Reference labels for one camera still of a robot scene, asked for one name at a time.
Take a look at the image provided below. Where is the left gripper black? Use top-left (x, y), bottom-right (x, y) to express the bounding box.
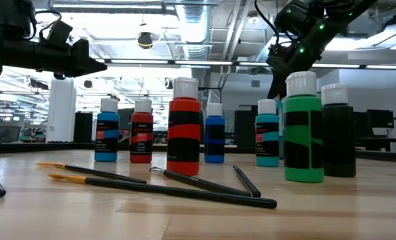
top-left (64, 38), bottom-right (108, 78)

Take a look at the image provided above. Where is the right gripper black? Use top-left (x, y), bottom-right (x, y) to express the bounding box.
top-left (265, 43), bottom-right (307, 101)

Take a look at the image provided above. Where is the large green paint bottle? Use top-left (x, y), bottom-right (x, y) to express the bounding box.
top-left (282, 71), bottom-right (325, 184)

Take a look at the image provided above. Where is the small red paint bottle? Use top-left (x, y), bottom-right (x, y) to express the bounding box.
top-left (129, 98), bottom-right (155, 164)

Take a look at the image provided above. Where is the small dark blue paint bottle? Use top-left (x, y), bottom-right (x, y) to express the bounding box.
top-left (204, 102), bottom-right (226, 165)

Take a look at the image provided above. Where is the small teal paint bottle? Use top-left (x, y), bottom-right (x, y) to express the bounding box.
top-left (255, 99), bottom-right (281, 168)

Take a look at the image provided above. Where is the small light blue paint bottle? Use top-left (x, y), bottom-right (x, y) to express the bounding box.
top-left (94, 97), bottom-right (121, 163)

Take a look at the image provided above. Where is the large black paint bottle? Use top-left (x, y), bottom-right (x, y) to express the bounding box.
top-left (321, 83), bottom-right (357, 178)

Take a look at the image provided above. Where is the large orange-red paint bottle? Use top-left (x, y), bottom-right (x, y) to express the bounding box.
top-left (166, 77), bottom-right (203, 177)

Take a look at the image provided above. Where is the black partition panel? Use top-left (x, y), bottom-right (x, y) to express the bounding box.
top-left (234, 104), bottom-right (259, 149)

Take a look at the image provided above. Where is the black ceiling dome device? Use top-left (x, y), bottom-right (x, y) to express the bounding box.
top-left (137, 31), bottom-right (155, 50)

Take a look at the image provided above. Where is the white building column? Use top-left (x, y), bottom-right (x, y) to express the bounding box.
top-left (45, 76), bottom-right (77, 143)

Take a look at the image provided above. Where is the grey overhead rig bar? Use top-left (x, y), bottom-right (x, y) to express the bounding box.
top-left (49, 0), bottom-right (168, 15)

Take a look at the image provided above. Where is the pair of black monitors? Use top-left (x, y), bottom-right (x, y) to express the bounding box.
top-left (117, 107), bottom-right (135, 131)

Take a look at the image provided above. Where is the grey-green tarp curtain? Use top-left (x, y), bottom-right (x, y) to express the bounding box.
top-left (224, 108), bottom-right (236, 145)

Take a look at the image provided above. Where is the black cabinet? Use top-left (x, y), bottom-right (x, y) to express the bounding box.
top-left (73, 111), bottom-right (94, 144)

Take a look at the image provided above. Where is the long ceiling light strip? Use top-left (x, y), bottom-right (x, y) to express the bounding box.
top-left (94, 58), bottom-right (396, 70)

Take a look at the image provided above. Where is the black computer monitor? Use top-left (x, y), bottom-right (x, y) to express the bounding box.
top-left (366, 109), bottom-right (395, 129)

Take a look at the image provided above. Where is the thin orange-bristle black paintbrush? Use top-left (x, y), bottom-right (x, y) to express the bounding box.
top-left (36, 161), bottom-right (147, 185)

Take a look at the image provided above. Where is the grey background chair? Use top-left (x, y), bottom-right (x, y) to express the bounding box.
top-left (0, 125), bottom-right (23, 143)

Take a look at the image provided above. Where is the black background desk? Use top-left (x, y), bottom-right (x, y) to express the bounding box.
top-left (355, 135), bottom-right (396, 153)

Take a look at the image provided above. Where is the silver-ferrule black paintbrush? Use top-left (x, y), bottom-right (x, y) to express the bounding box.
top-left (149, 166), bottom-right (252, 197)

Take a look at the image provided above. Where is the thick orange-bristle black paintbrush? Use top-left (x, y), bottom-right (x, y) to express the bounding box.
top-left (47, 173), bottom-right (278, 210)

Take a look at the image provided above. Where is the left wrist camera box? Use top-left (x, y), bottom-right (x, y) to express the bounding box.
top-left (39, 19), bottom-right (74, 49)

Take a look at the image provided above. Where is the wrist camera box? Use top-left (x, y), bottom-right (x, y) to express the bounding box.
top-left (273, 1), bottom-right (311, 37)
top-left (39, 19), bottom-right (74, 49)

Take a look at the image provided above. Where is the black right camera cable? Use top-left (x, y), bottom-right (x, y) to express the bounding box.
top-left (253, 0), bottom-right (281, 46)

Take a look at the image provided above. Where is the black camera cable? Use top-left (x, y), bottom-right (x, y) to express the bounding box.
top-left (253, 0), bottom-right (281, 46)
top-left (23, 9), bottom-right (63, 43)

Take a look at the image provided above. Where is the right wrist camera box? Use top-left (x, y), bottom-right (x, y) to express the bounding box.
top-left (273, 1), bottom-right (311, 37)

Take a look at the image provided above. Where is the black left camera cable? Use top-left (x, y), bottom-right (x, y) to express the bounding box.
top-left (23, 9), bottom-right (63, 43)

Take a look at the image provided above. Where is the silver ceiling air duct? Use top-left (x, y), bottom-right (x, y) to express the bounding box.
top-left (175, 0), bottom-right (217, 61)

